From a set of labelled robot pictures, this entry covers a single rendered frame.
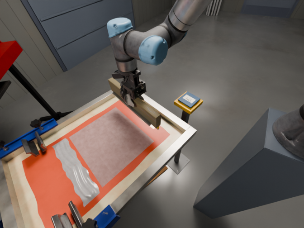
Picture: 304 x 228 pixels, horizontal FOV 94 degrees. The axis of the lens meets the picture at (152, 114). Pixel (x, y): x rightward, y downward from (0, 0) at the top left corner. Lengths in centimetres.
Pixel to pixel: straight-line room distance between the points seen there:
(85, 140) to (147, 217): 102
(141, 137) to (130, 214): 100
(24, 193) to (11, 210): 7
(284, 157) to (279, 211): 139
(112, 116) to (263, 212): 156
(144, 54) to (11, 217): 72
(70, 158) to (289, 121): 83
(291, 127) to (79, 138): 84
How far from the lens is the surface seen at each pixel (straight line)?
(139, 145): 72
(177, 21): 48
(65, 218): 69
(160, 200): 160
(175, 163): 169
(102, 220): 62
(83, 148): 80
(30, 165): 90
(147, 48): 40
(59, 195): 76
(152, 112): 59
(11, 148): 96
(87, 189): 70
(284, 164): 58
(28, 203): 82
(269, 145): 53
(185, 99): 90
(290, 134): 55
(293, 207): 200
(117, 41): 48
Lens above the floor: 159
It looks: 50 degrees down
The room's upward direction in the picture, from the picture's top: 5 degrees counter-clockwise
